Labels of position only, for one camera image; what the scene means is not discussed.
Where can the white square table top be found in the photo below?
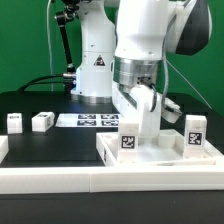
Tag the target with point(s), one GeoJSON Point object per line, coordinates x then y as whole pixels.
{"type": "Point", "coordinates": [165, 150]}

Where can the white U-shaped workspace fence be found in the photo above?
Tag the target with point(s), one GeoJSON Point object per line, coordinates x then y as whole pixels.
{"type": "Point", "coordinates": [186, 174]}

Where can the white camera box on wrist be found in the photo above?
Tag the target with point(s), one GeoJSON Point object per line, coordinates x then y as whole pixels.
{"type": "Point", "coordinates": [171, 111]}

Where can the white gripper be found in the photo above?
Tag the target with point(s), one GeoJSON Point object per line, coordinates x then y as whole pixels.
{"type": "Point", "coordinates": [142, 104]}

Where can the white fiducial marker sheet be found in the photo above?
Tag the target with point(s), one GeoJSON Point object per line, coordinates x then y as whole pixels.
{"type": "Point", "coordinates": [87, 120]}

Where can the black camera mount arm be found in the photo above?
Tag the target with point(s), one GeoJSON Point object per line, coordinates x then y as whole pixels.
{"type": "Point", "coordinates": [66, 40]}

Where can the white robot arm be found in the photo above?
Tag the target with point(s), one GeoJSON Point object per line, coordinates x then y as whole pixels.
{"type": "Point", "coordinates": [124, 41]}

